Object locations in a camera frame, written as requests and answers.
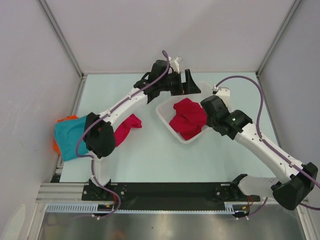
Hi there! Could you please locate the wrist white camera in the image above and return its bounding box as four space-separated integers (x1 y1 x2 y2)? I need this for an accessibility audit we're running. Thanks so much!
212 85 231 107
168 56 183 73

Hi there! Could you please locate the folded orange t shirt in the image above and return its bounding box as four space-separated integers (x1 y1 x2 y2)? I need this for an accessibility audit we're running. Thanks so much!
53 114 78 155

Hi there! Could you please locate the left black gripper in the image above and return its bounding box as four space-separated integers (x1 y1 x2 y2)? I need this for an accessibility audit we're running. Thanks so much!
158 69 200 96

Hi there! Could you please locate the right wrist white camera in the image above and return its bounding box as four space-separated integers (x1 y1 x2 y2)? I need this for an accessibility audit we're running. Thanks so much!
212 85 231 107

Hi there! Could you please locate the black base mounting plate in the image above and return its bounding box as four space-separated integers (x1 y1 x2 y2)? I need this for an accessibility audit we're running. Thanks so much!
81 181 261 211

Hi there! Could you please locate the white slotted cable duct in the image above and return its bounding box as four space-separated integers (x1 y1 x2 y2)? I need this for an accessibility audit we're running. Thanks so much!
46 203 249 215

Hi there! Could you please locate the folded teal t shirt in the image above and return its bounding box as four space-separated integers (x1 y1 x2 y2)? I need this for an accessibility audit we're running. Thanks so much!
53 116 86 162

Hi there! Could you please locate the red t shirt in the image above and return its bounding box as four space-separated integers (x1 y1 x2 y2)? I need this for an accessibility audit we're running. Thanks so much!
114 114 142 147
169 98 207 141

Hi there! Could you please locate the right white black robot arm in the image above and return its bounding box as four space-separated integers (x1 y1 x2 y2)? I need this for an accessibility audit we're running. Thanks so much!
200 95 318 210

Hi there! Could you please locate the aluminium frame rail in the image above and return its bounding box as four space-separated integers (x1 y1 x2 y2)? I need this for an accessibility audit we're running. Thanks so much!
36 182 87 203

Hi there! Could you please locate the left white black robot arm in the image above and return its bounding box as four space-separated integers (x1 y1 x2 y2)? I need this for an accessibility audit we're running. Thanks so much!
83 60 201 200

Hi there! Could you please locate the white plastic perforated basket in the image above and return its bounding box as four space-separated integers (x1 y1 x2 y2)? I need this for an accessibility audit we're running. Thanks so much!
155 82 212 144

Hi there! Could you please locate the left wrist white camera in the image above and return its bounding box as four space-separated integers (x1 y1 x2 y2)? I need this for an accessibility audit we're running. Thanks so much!
168 56 183 73

